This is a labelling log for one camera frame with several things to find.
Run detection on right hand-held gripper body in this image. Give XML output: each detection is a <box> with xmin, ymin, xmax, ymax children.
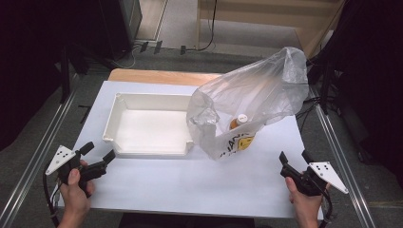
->
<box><xmin>279</xmin><ymin>161</ymin><xmax>350</xmax><ymax>197</ymax></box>

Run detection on black floor cables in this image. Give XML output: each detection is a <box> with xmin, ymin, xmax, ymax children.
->
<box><xmin>296</xmin><ymin>95</ymin><xmax>321</xmax><ymax>134</ymax></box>

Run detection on orange bottle with white cap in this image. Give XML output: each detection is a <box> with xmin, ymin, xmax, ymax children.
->
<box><xmin>229</xmin><ymin>113</ymin><xmax>257</xmax><ymax>152</ymax></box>

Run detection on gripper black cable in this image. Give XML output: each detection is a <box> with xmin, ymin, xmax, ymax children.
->
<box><xmin>317</xmin><ymin>186</ymin><xmax>335</xmax><ymax>228</ymax></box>
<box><xmin>42</xmin><ymin>162</ymin><xmax>62</xmax><ymax>228</ymax></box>

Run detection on person's right hand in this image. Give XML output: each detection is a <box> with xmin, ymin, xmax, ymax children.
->
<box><xmin>284</xmin><ymin>176</ymin><xmax>331</xmax><ymax>221</ymax></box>

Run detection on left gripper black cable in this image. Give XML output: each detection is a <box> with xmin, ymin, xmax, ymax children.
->
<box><xmin>42</xmin><ymin>162</ymin><xmax>62</xmax><ymax>228</ymax></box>

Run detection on person's left hand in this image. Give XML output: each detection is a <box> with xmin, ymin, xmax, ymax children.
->
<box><xmin>58</xmin><ymin>160</ymin><xmax>96</xmax><ymax>219</ymax></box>

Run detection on white floor cable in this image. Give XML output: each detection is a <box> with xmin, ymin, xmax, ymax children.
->
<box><xmin>118</xmin><ymin>46</ymin><xmax>142</xmax><ymax>69</ymax></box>

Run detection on black tripod stand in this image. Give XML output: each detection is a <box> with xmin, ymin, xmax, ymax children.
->
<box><xmin>306</xmin><ymin>53</ymin><xmax>335</xmax><ymax>116</ymax></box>

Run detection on white plastic tray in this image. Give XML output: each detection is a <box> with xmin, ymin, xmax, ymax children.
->
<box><xmin>102</xmin><ymin>92</ymin><xmax>199</xmax><ymax>160</ymax></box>

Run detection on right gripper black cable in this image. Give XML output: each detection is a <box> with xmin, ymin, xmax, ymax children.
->
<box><xmin>317</xmin><ymin>186</ymin><xmax>335</xmax><ymax>228</ymax></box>

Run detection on dark cabinet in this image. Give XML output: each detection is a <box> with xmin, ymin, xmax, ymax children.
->
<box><xmin>98</xmin><ymin>0</ymin><xmax>144</xmax><ymax>61</ymax></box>

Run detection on black hanging cable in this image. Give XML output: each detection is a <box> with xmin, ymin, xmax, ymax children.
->
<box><xmin>184</xmin><ymin>0</ymin><xmax>220</xmax><ymax>53</ymax></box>

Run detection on black curtain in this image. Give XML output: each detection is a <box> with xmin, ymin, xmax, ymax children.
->
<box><xmin>0</xmin><ymin>0</ymin><xmax>107</xmax><ymax>152</ymax></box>
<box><xmin>329</xmin><ymin>0</ymin><xmax>403</xmax><ymax>188</ymax></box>

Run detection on clear plastic bag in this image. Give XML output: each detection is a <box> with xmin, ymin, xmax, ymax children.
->
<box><xmin>185</xmin><ymin>47</ymin><xmax>310</xmax><ymax>162</ymax></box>

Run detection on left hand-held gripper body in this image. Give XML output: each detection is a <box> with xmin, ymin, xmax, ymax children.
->
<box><xmin>45</xmin><ymin>144</ymin><xmax>108</xmax><ymax>198</ymax></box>

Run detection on wooden table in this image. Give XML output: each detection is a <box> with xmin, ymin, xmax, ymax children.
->
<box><xmin>107</xmin><ymin>67</ymin><xmax>222</xmax><ymax>87</ymax></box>

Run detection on metal floor rail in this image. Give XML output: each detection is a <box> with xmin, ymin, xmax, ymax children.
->
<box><xmin>308</xmin><ymin>85</ymin><xmax>378</xmax><ymax>228</ymax></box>
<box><xmin>0</xmin><ymin>89</ymin><xmax>78</xmax><ymax>228</ymax></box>

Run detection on black metal stand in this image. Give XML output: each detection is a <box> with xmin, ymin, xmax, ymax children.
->
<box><xmin>59</xmin><ymin>47</ymin><xmax>72</xmax><ymax>105</ymax></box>

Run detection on light wooden shelf unit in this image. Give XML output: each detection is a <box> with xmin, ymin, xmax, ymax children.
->
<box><xmin>196</xmin><ymin>0</ymin><xmax>347</xmax><ymax>60</ymax></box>

